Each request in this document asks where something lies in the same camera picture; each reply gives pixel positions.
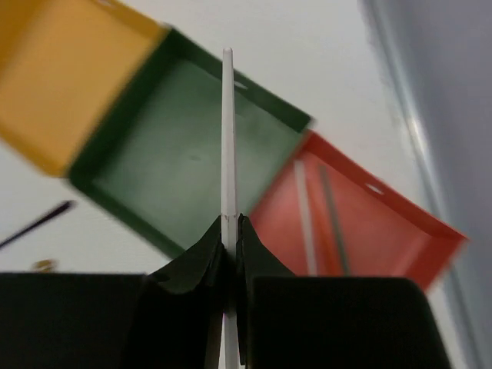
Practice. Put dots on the teal chopstick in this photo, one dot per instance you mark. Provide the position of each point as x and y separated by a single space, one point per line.
334 219

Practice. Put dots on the white chopstick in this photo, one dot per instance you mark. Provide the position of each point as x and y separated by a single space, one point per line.
305 215
229 204

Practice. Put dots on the green square tray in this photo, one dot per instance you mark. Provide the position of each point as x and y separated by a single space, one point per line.
154 161

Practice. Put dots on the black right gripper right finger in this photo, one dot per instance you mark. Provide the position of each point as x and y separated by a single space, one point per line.
287 321

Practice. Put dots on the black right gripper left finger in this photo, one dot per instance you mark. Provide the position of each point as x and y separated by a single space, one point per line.
168 319

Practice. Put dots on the purple iridescent fork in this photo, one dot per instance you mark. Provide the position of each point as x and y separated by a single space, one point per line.
60 209

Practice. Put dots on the ornate gold fork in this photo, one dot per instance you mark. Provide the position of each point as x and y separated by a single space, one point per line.
45 266

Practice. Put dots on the yellow square tray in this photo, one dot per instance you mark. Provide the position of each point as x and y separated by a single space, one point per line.
63 63

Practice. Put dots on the red square tray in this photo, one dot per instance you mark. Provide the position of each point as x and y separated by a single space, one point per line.
385 234

